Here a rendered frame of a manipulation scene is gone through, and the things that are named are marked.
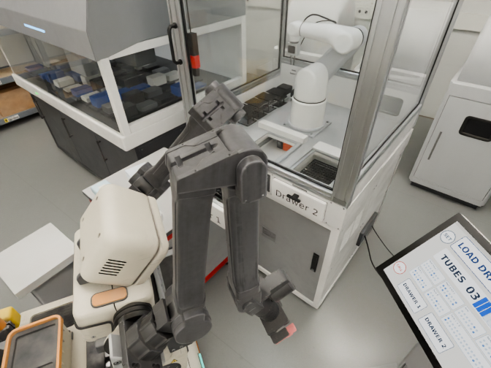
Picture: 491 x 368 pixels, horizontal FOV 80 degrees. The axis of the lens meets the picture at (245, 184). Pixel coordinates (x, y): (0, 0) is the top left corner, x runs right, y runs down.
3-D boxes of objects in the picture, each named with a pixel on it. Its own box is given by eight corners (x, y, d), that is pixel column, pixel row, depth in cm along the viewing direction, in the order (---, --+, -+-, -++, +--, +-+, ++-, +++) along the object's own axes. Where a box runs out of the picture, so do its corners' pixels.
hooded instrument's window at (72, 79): (121, 136, 183) (96, 60, 154) (14, 74, 272) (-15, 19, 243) (241, 82, 250) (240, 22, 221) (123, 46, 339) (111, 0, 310)
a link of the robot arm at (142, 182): (121, 194, 89) (135, 207, 90) (144, 171, 88) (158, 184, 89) (133, 188, 98) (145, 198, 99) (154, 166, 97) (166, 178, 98)
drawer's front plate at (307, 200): (321, 222, 137) (325, 204, 130) (271, 196, 152) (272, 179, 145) (323, 220, 138) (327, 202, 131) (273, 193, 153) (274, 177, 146)
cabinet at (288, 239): (318, 317, 185) (343, 233, 134) (204, 236, 237) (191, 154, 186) (375, 228, 241) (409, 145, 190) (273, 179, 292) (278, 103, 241)
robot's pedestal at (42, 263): (83, 369, 165) (12, 298, 116) (56, 336, 179) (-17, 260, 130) (128, 325, 183) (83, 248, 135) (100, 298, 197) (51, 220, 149)
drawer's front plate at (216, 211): (225, 229, 134) (223, 212, 127) (183, 202, 149) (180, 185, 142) (227, 227, 135) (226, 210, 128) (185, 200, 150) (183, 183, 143)
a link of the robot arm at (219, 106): (193, 93, 63) (226, 127, 64) (222, 75, 73) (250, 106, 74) (124, 185, 92) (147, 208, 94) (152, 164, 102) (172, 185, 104)
